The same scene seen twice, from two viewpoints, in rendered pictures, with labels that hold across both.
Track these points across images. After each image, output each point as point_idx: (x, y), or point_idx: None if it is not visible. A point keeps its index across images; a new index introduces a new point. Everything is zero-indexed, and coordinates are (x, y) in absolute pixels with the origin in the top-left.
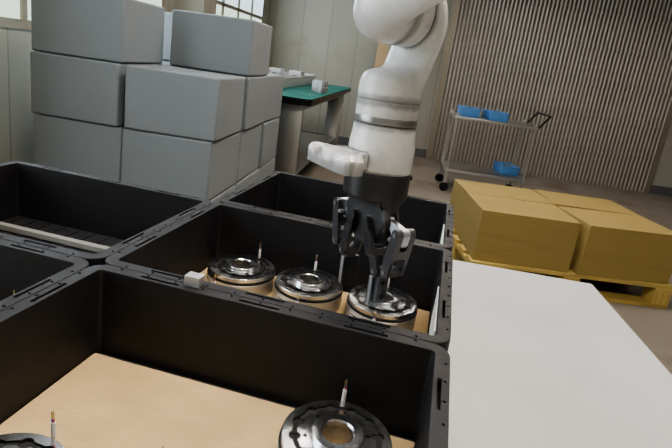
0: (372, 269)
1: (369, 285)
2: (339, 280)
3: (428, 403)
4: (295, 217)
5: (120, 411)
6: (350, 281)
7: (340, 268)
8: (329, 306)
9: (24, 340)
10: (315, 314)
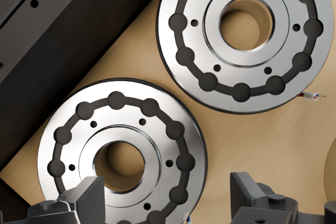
0: (47, 205)
1: (79, 191)
2: (240, 172)
3: None
4: None
5: None
6: (231, 205)
7: (252, 182)
8: (334, 198)
9: None
10: None
